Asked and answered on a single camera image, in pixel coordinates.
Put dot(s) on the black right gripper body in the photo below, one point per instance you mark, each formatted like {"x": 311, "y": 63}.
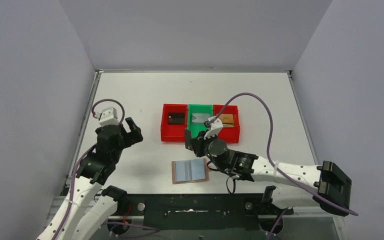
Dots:
{"x": 195, "y": 143}

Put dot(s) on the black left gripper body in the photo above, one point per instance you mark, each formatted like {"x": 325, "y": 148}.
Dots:
{"x": 127, "y": 135}

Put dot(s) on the red bin with gold cards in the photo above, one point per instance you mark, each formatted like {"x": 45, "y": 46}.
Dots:
{"x": 231, "y": 135}

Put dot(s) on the red bin with black card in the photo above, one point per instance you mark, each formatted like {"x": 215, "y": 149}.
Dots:
{"x": 173, "y": 133}

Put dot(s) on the black VIP card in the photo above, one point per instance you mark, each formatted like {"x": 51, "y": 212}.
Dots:
{"x": 188, "y": 139}

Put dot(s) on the tan leather card holder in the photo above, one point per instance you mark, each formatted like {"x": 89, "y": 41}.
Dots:
{"x": 189, "y": 171}

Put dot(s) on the green plastic bin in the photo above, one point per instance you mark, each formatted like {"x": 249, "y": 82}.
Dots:
{"x": 197, "y": 108}

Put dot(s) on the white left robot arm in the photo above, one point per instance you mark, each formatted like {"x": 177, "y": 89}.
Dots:
{"x": 90, "y": 173}

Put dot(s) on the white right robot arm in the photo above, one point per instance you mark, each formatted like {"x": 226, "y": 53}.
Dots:
{"x": 289, "y": 185}

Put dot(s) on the gold card stack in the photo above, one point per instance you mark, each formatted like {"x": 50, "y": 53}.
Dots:
{"x": 228, "y": 120}

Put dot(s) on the silver card stack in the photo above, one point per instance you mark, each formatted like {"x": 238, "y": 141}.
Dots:
{"x": 199, "y": 118}

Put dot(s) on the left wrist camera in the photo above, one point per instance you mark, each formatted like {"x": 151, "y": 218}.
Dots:
{"x": 109, "y": 116}

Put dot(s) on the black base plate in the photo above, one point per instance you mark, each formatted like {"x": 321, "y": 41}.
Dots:
{"x": 181, "y": 221}

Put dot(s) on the aluminium frame rail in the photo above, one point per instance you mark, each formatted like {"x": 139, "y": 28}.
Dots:
{"x": 238, "y": 204}

